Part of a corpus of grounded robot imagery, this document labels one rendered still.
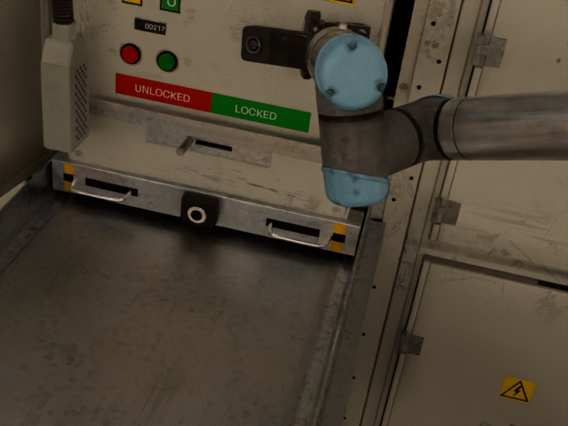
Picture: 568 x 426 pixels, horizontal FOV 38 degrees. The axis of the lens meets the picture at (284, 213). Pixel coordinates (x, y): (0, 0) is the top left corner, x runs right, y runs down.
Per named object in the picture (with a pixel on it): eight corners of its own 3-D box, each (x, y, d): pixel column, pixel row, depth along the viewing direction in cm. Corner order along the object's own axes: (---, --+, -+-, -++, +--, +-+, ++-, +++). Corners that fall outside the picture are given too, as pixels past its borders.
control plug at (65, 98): (72, 155, 127) (69, 48, 117) (42, 148, 127) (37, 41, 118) (92, 133, 133) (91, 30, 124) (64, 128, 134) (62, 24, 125)
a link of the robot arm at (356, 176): (423, 188, 98) (418, 98, 95) (359, 215, 91) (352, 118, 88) (373, 179, 104) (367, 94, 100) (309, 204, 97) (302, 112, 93)
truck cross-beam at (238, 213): (354, 256, 137) (360, 226, 134) (52, 188, 143) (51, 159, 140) (358, 241, 141) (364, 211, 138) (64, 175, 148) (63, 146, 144)
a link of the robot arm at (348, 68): (321, 122, 87) (314, 41, 85) (310, 103, 98) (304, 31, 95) (394, 114, 88) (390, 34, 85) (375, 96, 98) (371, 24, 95)
